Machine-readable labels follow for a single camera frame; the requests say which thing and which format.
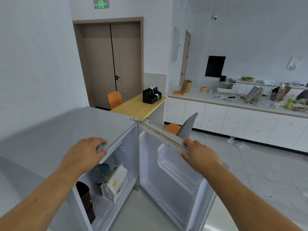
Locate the person's right hand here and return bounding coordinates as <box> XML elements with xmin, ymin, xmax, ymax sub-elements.
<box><xmin>180</xmin><ymin>138</ymin><xmax>223</xmax><ymax>175</ymax></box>

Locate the person's left hand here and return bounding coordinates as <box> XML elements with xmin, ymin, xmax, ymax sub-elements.
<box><xmin>60</xmin><ymin>137</ymin><xmax>108</xmax><ymax>176</ymax></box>

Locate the white mini fridge body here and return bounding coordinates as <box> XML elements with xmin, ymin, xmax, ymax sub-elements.
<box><xmin>0</xmin><ymin>106</ymin><xmax>143</xmax><ymax>231</ymax></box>

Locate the white mini fridge door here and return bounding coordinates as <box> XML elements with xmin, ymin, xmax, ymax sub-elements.
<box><xmin>138</xmin><ymin>118</ymin><xmax>217</xmax><ymax>231</ymax></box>

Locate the person's right forearm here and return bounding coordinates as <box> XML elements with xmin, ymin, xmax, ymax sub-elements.
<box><xmin>204</xmin><ymin>164</ymin><xmax>305</xmax><ymax>231</ymax></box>

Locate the person's left forearm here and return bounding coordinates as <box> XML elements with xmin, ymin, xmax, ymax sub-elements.
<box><xmin>0</xmin><ymin>163</ymin><xmax>83</xmax><ymax>231</ymax></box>

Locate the orange chair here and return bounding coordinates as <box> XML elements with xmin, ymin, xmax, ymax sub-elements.
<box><xmin>163</xmin><ymin>123</ymin><xmax>182</xmax><ymax>136</ymax></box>
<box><xmin>107</xmin><ymin>91</ymin><xmax>125</xmax><ymax>110</ymax></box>

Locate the white paper bag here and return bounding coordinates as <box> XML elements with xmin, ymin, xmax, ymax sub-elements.
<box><xmin>100</xmin><ymin>163</ymin><xmax>128</xmax><ymax>204</ymax></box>

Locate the wooden table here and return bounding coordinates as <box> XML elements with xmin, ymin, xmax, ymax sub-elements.
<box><xmin>110</xmin><ymin>93</ymin><xmax>167</xmax><ymax>120</ymax></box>

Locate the brown paper bag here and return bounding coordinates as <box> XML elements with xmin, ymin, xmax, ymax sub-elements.
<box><xmin>180</xmin><ymin>79</ymin><xmax>193</xmax><ymax>93</ymax></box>

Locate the black desk organizer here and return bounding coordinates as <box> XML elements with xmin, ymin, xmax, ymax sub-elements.
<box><xmin>142</xmin><ymin>87</ymin><xmax>162</xmax><ymax>105</ymax></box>

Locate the white counter cabinet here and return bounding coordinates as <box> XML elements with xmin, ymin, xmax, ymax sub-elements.
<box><xmin>164</xmin><ymin>87</ymin><xmax>308</xmax><ymax>153</ymax></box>

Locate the dark brown container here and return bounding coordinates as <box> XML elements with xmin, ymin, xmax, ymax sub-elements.
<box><xmin>76</xmin><ymin>181</ymin><xmax>96</xmax><ymax>224</ymax></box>

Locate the white dish rack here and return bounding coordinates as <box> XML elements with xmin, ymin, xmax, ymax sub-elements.
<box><xmin>218</xmin><ymin>77</ymin><xmax>275</xmax><ymax>94</ymax></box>

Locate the framed tablet screen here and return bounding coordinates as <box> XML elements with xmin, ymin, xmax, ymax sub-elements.
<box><xmin>244</xmin><ymin>86</ymin><xmax>260</xmax><ymax>104</ymax></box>

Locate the brown double door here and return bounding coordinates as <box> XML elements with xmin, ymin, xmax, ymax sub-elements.
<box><xmin>73</xmin><ymin>17</ymin><xmax>144</xmax><ymax>110</ymax></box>

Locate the wooden utensil holder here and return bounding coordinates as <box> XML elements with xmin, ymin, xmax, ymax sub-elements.
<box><xmin>276</xmin><ymin>86</ymin><xmax>292</xmax><ymax>101</ymax></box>

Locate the green plastic bag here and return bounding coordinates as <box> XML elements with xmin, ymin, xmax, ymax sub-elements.
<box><xmin>285</xmin><ymin>95</ymin><xmax>299</xmax><ymax>109</ymax></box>

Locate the green exit sign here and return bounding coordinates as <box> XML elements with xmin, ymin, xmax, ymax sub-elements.
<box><xmin>93</xmin><ymin>0</ymin><xmax>110</xmax><ymax>9</ymax></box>

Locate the black wall monitor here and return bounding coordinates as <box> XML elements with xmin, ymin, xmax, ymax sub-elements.
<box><xmin>205</xmin><ymin>55</ymin><xmax>226</xmax><ymax>78</ymax></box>

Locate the grey wall panel box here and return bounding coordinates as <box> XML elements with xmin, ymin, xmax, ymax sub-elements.
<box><xmin>171</xmin><ymin>25</ymin><xmax>180</xmax><ymax>62</ymax></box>

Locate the wall picture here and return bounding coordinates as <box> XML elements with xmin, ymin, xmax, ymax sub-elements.
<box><xmin>286</xmin><ymin>57</ymin><xmax>304</xmax><ymax>71</ymax></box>

